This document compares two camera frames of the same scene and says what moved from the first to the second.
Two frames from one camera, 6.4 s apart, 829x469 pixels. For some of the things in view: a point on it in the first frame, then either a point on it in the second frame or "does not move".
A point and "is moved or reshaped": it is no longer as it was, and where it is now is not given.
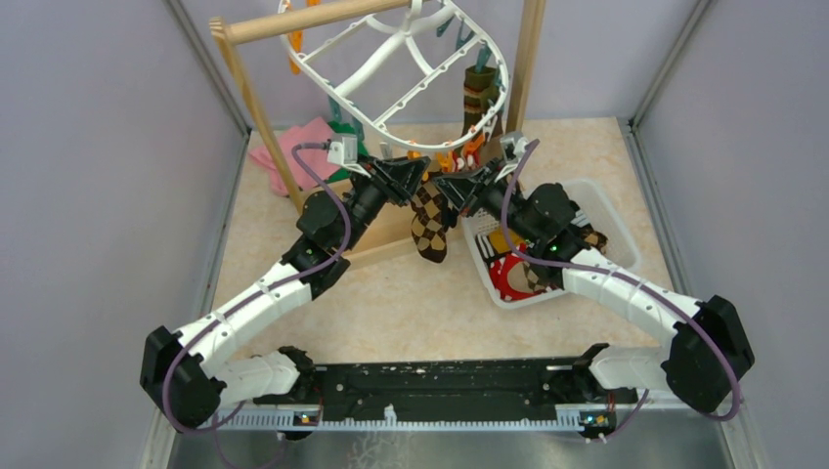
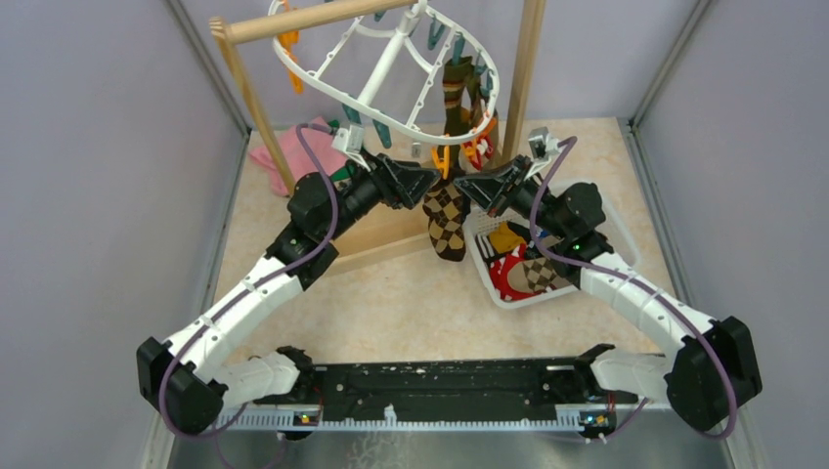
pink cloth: [317, 159] does not move
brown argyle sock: [434, 216] is moved or reshaped
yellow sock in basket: [498, 240] does not move
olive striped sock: [479, 91] to [461, 100]
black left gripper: [409, 173] does not move
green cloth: [346, 129] does not move
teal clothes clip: [334, 109] to [383, 133]
